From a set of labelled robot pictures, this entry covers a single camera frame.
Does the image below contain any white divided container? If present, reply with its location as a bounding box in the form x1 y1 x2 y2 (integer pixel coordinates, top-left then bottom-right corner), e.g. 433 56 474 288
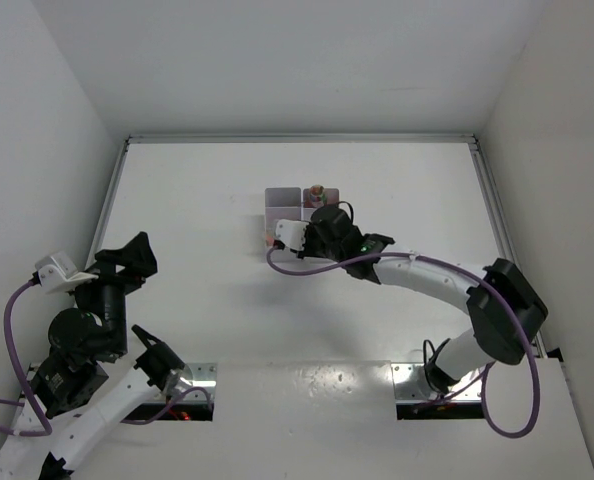
264 187 302 247
302 185 340 221

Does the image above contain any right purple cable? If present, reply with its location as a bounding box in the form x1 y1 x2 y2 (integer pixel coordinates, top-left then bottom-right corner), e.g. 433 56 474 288
266 247 542 439

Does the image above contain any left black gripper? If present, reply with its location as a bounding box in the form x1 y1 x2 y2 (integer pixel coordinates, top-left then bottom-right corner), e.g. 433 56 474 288
72 230 160 354

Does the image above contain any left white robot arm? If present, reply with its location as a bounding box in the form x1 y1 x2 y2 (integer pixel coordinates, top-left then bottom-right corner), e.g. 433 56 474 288
0 232 185 479

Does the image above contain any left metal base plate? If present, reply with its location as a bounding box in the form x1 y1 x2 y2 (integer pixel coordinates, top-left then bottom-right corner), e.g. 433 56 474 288
138 363 217 406

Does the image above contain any metal base plate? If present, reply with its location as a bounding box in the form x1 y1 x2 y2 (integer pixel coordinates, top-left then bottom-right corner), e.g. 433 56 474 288
391 363 482 407
138 363 217 406

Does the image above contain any colourful glue stick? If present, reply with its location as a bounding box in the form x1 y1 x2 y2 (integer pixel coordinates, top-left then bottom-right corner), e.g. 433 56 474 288
308 184 327 208

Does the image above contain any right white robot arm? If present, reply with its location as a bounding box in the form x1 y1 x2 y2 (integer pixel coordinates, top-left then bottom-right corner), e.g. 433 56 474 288
298 205 548 394

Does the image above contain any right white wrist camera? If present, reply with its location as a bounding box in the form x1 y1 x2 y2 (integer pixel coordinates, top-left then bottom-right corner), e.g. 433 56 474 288
273 219 309 252

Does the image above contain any left white divided container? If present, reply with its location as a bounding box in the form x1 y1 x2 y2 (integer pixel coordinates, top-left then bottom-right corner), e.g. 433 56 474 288
264 187 302 247

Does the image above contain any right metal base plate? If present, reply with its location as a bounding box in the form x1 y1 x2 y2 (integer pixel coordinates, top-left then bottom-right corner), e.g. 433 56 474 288
391 363 482 407

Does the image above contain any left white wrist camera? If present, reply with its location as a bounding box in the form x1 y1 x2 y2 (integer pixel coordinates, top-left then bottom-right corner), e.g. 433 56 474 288
35 251 98 294

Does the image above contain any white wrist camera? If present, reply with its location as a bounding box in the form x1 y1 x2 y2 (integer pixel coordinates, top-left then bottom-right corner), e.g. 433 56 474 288
35 251 98 294
273 219 309 252

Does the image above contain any right white divided container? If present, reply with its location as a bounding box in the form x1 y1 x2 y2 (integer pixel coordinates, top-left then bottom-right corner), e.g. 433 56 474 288
302 185 340 221

